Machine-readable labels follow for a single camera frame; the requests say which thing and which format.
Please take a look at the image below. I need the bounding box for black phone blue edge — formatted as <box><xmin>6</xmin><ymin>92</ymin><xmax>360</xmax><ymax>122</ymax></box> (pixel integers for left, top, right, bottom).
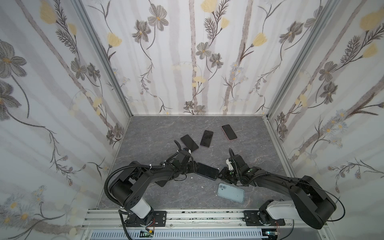
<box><xmin>221</xmin><ymin>124</ymin><xmax>238</xmax><ymax>142</ymax></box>

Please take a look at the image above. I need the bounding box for light blue phone case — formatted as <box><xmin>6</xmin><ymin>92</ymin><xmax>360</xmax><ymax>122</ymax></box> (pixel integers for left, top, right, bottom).
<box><xmin>217</xmin><ymin>183</ymin><xmax>245</xmax><ymax>203</ymax></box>

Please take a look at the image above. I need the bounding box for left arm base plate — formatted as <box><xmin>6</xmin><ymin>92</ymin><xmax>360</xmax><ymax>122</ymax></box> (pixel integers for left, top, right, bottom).
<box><xmin>123</xmin><ymin>211</ymin><xmax>167</xmax><ymax>228</ymax></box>

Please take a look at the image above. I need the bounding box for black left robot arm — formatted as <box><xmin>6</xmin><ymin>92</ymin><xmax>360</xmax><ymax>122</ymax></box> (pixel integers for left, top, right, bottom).
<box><xmin>104</xmin><ymin>141</ymin><xmax>196</xmax><ymax>226</ymax></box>

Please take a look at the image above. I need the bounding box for black phone purple edge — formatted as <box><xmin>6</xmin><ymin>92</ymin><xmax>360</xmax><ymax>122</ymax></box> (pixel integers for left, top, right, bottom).
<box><xmin>181</xmin><ymin>135</ymin><xmax>199</xmax><ymax>152</ymax></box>

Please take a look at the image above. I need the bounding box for white slotted cable duct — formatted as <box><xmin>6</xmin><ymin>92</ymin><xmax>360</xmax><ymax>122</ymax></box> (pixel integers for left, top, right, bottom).
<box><xmin>89</xmin><ymin>229</ymin><xmax>269</xmax><ymax>240</ymax></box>

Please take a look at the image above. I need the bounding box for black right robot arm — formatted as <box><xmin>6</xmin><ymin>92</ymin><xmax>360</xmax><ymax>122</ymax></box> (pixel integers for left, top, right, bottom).
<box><xmin>218</xmin><ymin>150</ymin><xmax>337</xmax><ymax>230</ymax></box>

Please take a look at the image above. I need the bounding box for black phone case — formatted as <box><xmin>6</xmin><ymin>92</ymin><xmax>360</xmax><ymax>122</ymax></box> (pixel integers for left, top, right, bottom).
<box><xmin>194</xmin><ymin>162</ymin><xmax>220</xmax><ymax>181</ymax></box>
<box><xmin>155</xmin><ymin>179</ymin><xmax>169</xmax><ymax>187</ymax></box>

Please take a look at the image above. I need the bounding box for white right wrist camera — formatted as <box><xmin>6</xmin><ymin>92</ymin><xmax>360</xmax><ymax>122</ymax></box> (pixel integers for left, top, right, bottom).
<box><xmin>226</xmin><ymin>159</ymin><xmax>234</xmax><ymax>171</ymax></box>

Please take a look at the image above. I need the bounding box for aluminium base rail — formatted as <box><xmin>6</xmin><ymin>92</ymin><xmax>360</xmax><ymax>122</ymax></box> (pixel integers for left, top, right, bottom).
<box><xmin>81</xmin><ymin>209</ymin><xmax>333</xmax><ymax>240</ymax></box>

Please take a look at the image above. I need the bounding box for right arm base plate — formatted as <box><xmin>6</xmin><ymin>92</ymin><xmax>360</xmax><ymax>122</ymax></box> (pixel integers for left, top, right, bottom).
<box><xmin>243</xmin><ymin>210</ymin><xmax>286</xmax><ymax>227</ymax></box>

